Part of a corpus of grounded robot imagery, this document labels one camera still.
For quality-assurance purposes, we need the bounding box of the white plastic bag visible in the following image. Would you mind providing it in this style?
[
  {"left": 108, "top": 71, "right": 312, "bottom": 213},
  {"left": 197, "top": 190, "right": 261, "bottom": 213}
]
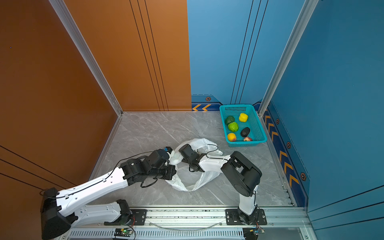
[{"left": 166, "top": 138, "right": 223, "bottom": 192}]

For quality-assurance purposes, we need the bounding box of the yellow orange fruit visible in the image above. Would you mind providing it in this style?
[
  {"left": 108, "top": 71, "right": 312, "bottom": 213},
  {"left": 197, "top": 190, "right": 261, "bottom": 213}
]
[{"left": 227, "top": 133, "right": 237, "bottom": 142}]

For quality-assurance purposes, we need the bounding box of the dark green fruit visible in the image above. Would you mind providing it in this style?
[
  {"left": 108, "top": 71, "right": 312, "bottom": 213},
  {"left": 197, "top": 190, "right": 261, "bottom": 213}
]
[{"left": 225, "top": 116, "right": 235, "bottom": 126}]

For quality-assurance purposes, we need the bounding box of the dark avocado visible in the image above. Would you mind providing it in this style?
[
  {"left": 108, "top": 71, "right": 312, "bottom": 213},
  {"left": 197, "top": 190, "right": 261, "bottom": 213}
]
[{"left": 240, "top": 127, "right": 251, "bottom": 138}]

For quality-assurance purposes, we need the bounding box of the yellow lemon fruit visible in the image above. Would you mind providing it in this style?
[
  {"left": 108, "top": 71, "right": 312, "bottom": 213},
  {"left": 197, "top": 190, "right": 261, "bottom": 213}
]
[{"left": 239, "top": 113, "right": 249, "bottom": 123}]

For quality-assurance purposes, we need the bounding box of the teal plastic basket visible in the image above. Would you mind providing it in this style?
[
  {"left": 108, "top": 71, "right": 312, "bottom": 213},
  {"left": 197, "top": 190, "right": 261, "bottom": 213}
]
[{"left": 220, "top": 104, "right": 267, "bottom": 148}]

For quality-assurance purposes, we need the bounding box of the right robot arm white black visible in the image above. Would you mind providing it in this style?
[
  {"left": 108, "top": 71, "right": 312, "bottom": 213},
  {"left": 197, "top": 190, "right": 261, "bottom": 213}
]
[{"left": 179, "top": 144, "right": 262, "bottom": 225}]

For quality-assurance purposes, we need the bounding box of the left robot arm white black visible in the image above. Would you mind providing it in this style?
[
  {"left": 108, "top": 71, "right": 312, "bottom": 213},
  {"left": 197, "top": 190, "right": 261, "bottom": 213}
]
[{"left": 40, "top": 147, "right": 176, "bottom": 240}]

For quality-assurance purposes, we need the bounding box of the left circuit board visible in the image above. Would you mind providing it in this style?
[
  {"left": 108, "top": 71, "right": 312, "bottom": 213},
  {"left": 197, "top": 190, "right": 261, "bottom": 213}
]
[{"left": 113, "top": 228, "right": 136, "bottom": 240}]

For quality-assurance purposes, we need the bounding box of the circuit board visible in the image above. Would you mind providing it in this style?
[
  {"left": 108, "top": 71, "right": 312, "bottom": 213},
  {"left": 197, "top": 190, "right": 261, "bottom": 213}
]
[
  {"left": 243, "top": 228, "right": 265, "bottom": 240},
  {"left": 113, "top": 228, "right": 136, "bottom": 240}
]

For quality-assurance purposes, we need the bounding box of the right circuit board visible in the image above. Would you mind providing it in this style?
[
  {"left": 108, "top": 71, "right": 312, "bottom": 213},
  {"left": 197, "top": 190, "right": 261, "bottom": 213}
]
[{"left": 243, "top": 228, "right": 265, "bottom": 240}]

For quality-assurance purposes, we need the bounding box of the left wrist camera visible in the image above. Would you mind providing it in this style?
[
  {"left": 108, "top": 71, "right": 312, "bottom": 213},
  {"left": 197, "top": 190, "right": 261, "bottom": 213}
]
[{"left": 164, "top": 147, "right": 173, "bottom": 154}]

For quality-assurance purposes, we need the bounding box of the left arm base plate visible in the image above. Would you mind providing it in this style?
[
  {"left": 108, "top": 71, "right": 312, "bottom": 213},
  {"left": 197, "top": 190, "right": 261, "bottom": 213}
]
[{"left": 104, "top": 209, "right": 148, "bottom": 227}]

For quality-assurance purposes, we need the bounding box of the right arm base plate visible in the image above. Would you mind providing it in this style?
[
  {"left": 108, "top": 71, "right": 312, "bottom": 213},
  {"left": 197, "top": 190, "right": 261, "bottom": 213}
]
[{"left": 225, "top": 208, "right": 268, "bottom": 226}]

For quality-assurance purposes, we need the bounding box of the aluminium front rail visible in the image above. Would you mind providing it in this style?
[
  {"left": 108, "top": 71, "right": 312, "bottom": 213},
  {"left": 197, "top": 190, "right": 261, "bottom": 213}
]
[{"left": 59, "top": 205, "right": 313, "bottom": 229}]

